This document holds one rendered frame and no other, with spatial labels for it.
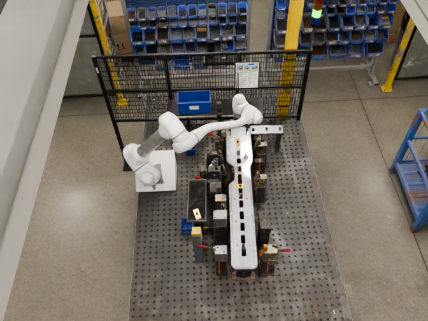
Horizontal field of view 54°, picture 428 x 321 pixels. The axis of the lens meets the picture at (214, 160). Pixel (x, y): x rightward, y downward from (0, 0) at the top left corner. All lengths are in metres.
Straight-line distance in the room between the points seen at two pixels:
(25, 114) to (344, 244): 3.93
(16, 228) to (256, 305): 2.72
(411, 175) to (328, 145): 0.96
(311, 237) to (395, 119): 2.55
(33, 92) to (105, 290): 3.57
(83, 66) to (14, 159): 4.75
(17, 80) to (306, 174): 3.35
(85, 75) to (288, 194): 2.99
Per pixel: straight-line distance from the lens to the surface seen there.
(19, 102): 0.69
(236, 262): 3.04
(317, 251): 3.48
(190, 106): 3.83
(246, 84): 3.92
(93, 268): 4.32
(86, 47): 5.17
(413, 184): 4.80
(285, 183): 3.79
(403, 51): 5.66
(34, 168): 0.70
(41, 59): 0.76
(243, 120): 3.19
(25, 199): 0.67
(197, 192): 3.15
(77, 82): 5.55
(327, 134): 5.21
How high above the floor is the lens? 3.75
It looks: 51 degrees down
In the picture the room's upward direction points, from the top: 3 degrees counter-clockwise
